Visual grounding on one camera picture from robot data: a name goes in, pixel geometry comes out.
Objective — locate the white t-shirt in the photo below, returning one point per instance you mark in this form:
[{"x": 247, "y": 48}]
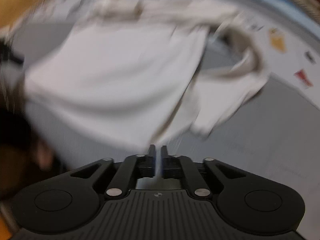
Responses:
[{"x": 138, "y": 72}]

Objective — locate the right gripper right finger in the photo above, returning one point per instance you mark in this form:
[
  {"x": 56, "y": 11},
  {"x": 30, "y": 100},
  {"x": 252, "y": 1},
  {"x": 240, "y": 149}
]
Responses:
[{"x": 164, "y": 159}]

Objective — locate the grey patterned bed sheet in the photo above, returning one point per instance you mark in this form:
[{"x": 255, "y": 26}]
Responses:
[{"x": 274, "y": 135}]

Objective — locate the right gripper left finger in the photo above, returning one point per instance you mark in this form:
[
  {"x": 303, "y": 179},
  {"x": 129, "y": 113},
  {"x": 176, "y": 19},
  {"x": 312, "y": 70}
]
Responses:
[{"x": 152, "y": 157}]

